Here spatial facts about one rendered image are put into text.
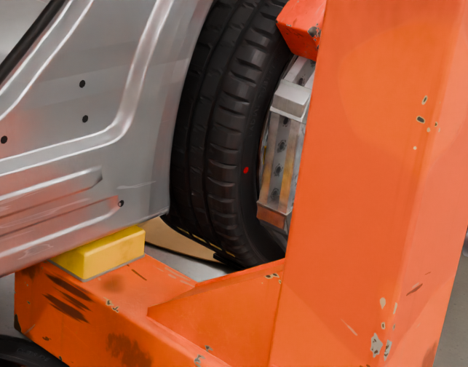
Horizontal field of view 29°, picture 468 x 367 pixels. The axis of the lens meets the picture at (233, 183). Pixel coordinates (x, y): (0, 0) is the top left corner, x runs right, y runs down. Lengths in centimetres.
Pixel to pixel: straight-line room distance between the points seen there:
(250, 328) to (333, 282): 19
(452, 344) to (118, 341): 152
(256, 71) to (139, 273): 37
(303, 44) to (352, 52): 46
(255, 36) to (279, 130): 16
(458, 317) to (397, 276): 186
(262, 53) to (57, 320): 54
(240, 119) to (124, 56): 23
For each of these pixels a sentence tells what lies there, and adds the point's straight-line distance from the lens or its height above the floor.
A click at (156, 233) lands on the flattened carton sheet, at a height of 1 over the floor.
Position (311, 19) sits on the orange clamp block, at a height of 110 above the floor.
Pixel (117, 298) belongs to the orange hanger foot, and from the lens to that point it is 141.
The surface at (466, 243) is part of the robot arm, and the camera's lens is 190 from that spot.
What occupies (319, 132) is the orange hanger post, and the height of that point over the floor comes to 107.
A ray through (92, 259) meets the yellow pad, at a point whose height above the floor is 72.
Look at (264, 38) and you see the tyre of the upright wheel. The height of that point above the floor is 104.
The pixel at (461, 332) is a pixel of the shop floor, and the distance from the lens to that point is 283.
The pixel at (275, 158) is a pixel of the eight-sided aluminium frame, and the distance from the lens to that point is 152.
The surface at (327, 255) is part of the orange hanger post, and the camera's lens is 109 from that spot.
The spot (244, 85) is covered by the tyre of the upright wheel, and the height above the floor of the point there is 97.
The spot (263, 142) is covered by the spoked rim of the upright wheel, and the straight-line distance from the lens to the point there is 155.
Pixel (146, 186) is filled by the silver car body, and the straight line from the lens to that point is 146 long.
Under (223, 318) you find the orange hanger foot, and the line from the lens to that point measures 126.
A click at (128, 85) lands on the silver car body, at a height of 98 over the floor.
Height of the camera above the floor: 142
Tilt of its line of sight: 24 degrees down
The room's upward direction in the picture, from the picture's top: 7 degrees clockwise
